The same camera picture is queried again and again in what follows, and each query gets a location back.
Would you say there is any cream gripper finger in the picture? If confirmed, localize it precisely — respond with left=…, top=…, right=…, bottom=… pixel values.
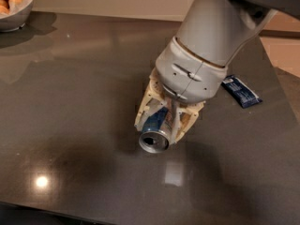
left=134, top=68, right=167, bottom=131
left=171, top=101, right=204, bottom=143

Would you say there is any blue silver redbull can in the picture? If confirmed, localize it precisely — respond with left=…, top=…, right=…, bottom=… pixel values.
left=139, top=107, right=173, bottom=154

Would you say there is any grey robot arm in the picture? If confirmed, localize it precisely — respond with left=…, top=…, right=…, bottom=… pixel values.
left=135, top=0, right=300, bottom=152

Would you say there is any dark blue snack packet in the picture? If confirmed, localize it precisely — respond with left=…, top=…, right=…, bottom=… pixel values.
left=221, top=75, right=263, bottom=109

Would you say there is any silver metal fruit bowl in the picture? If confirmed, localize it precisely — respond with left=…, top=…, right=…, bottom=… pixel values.
left=0, top=0, right=34, bottom=32

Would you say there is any white paper napkin in bowl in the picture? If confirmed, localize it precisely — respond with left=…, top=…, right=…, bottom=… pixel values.
left=8, top=0, right=32, bottom=15

